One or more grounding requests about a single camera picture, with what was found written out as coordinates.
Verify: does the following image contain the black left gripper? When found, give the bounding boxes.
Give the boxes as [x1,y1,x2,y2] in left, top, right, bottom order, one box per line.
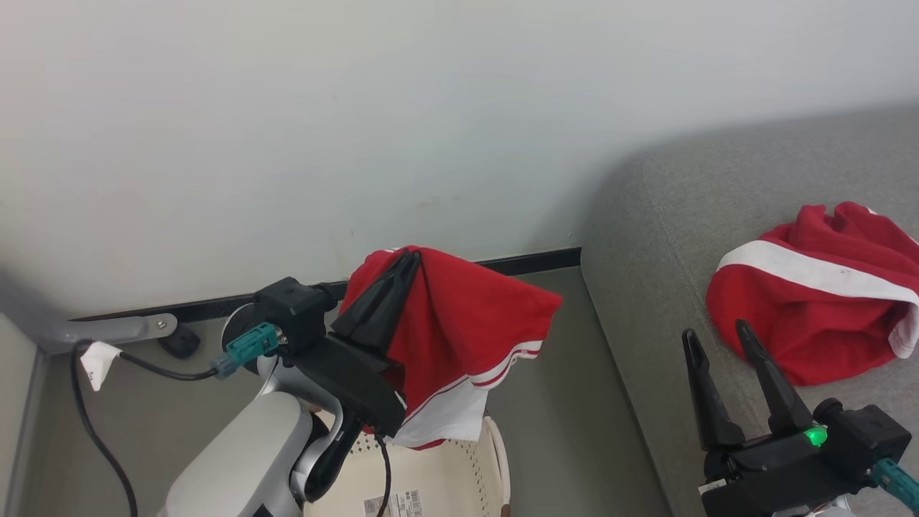
[286,249,422,439]

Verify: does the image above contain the teal right camera connector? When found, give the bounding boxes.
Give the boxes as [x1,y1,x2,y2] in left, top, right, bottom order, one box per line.
[872,458,919,512]

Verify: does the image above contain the black wall baseboard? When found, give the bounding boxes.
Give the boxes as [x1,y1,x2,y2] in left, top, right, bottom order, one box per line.
[70,247,582,324]

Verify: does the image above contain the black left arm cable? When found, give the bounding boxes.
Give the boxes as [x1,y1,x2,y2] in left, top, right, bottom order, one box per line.
[69,340,232,517]

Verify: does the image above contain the white left cable label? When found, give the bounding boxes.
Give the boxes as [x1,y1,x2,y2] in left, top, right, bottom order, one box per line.
[80,341,122,392]

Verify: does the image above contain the grey metal bar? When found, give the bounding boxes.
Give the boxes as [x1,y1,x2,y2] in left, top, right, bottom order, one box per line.
[0,271,179,354]

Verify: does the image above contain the grey fabric sofa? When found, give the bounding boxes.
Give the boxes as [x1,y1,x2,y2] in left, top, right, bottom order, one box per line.
[579,104,919,517]

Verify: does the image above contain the teal camera connector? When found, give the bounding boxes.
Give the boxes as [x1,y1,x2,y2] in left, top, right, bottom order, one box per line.
[211,322,285,379]
[872,458,919,512]

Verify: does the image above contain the red garment thin striped hem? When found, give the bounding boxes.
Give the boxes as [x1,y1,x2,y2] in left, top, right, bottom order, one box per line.
[337,246,564,450]

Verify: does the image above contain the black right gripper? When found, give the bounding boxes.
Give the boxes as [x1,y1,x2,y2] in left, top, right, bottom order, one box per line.
[681,319,874,517]

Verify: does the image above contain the white perforated basket brown rim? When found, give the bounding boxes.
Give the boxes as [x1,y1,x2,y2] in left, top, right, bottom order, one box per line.
[302,413,513,517]

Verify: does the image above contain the thin black left gripper cable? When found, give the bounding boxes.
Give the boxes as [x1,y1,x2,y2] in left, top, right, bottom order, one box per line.
[373,433,394,517]

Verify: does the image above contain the white barcode sticker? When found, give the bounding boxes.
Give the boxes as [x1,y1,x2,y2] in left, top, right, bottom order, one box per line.
[363,489,424,517]

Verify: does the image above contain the red garment wide white band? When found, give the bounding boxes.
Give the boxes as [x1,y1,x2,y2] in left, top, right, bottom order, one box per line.
[705,201,919,387]

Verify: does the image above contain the black round foot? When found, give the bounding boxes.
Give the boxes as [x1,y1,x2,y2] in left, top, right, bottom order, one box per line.
[159,325,202,360]

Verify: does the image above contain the teal left camera connector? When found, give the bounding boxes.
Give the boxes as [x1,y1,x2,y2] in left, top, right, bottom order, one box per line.
[211,322,285,379]

